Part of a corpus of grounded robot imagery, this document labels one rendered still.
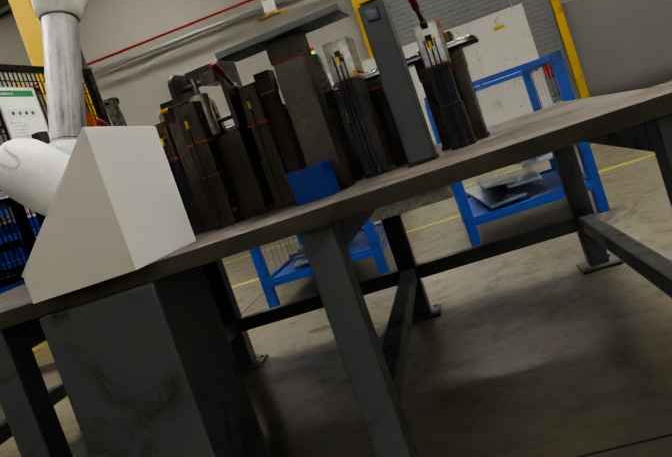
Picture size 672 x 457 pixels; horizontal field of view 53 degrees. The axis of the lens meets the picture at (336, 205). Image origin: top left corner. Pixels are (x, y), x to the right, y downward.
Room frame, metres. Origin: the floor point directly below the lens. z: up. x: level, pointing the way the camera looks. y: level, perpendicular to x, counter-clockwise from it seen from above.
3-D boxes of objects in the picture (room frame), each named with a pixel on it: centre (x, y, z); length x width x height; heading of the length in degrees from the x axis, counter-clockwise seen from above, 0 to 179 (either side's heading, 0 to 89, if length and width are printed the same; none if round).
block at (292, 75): (1.89, -0.01, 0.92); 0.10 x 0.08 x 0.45; 73
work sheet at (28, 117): (2.68, 1.05, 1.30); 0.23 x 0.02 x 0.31; 163
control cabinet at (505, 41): (10.06, -2.27, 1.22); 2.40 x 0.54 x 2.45; 80
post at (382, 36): (1.82, -0.26, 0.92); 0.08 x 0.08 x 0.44; 73
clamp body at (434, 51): (1.93, -0.40, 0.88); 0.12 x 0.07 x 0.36; 163
